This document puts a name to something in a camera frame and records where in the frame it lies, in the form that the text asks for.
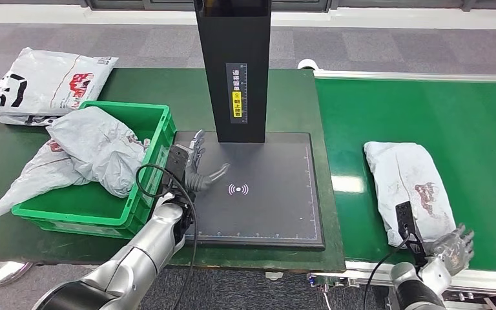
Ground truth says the small conveyor circuit board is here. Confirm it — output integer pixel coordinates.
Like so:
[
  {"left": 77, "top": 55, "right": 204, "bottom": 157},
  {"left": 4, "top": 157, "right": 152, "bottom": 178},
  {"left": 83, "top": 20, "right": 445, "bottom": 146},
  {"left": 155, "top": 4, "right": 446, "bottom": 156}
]
[{"left": 307, "top": 273, "right": 330, "bottom": 292}]

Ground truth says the black scanner column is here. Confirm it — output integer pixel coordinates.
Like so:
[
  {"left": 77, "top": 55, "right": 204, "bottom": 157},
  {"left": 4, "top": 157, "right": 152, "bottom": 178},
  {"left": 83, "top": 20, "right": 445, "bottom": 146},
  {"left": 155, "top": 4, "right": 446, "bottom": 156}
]
[{"left": 193, "top": 0, "right": 273, "bottom": 144}]

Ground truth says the aluminium conveyor frame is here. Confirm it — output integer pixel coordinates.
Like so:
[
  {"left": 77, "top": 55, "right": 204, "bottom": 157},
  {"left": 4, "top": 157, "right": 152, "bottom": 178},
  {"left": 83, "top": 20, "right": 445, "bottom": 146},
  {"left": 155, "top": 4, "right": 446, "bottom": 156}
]
[{"left": 307, "top": 69, "right": 496, "bottom": 310}]

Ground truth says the white parcel black lettering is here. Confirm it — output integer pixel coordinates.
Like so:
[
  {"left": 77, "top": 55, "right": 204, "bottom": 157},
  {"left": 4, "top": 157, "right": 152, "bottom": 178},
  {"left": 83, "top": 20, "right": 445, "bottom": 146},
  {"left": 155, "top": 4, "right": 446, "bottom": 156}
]
[{"left": 0, "top": 113, "right": 71, "bottom": 127}]

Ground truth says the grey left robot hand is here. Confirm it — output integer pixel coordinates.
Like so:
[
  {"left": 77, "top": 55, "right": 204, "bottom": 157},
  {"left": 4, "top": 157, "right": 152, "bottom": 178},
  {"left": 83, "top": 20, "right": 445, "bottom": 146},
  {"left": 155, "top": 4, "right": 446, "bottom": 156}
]
[{"left": 183, "top": 129, "right": 231, "bottom": 193}]

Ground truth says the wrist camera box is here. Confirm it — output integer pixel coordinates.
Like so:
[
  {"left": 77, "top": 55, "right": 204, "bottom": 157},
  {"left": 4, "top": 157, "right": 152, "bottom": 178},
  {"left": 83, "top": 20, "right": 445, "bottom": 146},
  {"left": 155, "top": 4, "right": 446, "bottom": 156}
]
[
  {"left": 395, "top": 201, "right": 429, "bottom": 266},
  {"left": 162, "top": 144, "right": 191, "bottom": 191}
]

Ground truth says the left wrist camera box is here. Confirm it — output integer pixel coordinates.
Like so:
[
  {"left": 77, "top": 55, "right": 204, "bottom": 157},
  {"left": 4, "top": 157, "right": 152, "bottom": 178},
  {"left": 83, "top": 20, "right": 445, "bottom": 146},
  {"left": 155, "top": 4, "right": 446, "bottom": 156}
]
[{"left": 162, "top": 144, "right": 191, "bottom": 191}]

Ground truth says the white parcel red black print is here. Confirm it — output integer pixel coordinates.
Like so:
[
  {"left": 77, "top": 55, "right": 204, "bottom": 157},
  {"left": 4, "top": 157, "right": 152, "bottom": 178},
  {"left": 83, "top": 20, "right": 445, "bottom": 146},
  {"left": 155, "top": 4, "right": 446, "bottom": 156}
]
[{"left": 0, "top": 46, "right": 119, "bottom": 117}]

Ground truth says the green plastic crate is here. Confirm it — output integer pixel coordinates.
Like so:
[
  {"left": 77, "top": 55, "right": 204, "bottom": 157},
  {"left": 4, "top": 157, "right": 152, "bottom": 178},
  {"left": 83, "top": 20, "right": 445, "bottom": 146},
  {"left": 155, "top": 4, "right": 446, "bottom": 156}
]
[{"left": 12, "top": 100, "right": 178, "bottom": 240}]

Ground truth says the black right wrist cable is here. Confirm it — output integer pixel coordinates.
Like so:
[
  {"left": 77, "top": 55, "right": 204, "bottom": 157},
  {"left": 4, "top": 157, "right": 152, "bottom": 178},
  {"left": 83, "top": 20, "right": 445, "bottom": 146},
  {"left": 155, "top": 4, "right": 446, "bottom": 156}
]
[{"left": 362, "top": 232, "right": 411, "bottom": 310}]

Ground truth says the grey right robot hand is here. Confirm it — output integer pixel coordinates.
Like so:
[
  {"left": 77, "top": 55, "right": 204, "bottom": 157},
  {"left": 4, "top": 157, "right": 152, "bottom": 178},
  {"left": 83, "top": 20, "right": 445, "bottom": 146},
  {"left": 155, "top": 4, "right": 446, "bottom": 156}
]
[{"left": 429, "top": 223, "right": 475, "bottom": 277}]

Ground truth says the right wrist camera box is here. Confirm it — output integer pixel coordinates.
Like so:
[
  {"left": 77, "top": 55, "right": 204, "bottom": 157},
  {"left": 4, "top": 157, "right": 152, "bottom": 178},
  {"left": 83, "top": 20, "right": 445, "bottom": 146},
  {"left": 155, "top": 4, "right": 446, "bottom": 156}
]
[{"left": 395, "top": 201, "right": 429, "bottom": 266}]

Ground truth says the green conveyor belt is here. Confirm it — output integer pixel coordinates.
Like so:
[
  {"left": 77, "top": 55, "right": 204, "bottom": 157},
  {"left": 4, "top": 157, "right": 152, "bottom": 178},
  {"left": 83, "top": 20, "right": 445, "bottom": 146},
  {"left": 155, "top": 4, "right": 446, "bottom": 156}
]
[{"left": 314, "top": 77, "right": 496, "bottom": 274}]

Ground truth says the black scanner base plate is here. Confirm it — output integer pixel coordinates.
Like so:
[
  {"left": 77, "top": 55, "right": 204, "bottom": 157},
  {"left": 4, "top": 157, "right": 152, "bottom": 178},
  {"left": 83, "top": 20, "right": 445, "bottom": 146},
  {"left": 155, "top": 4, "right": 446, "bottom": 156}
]
[{"left": 172, "top": 130, "right": 326, "bottom": 251}]

